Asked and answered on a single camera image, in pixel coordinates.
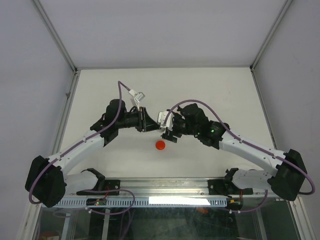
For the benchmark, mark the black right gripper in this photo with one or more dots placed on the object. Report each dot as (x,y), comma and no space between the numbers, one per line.
(171,138)

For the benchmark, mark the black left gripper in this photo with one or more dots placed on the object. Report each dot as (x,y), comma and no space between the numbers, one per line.
(146,123)

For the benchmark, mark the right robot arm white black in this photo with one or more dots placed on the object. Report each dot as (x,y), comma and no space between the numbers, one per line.
(281,172)

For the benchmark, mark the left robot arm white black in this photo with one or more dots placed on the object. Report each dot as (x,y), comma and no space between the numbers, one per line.
(49,179)

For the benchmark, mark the red round charging case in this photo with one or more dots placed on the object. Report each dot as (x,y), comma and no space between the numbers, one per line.
(160,145)

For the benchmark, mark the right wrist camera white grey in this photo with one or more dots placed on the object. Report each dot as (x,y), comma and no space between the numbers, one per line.
(165,120)

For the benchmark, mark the wrist camera white grey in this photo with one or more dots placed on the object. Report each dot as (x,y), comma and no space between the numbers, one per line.
(136,98)
(165,120)

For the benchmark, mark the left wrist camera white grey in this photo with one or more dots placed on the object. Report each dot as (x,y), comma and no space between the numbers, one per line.
(136,98)

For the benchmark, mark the aluminium mounting rail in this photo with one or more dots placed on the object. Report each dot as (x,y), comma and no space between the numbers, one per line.
(147,187)

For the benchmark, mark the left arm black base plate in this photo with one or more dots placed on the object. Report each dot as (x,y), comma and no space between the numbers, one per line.
(110,187)

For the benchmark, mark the white slotted cable duct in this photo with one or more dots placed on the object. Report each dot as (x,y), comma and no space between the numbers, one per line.
(142,202)

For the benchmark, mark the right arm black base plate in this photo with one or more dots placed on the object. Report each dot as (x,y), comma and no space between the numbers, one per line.
(220,187)

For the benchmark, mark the aluminium frame post left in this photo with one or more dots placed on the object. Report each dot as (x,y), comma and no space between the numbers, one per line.
(38,6)

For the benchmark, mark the aluminium frame post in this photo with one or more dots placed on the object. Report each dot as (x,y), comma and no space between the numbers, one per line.
(272,31)
(38,6)

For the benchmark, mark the aluminium frame post right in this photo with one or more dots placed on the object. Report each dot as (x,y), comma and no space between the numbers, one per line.
(272,31)

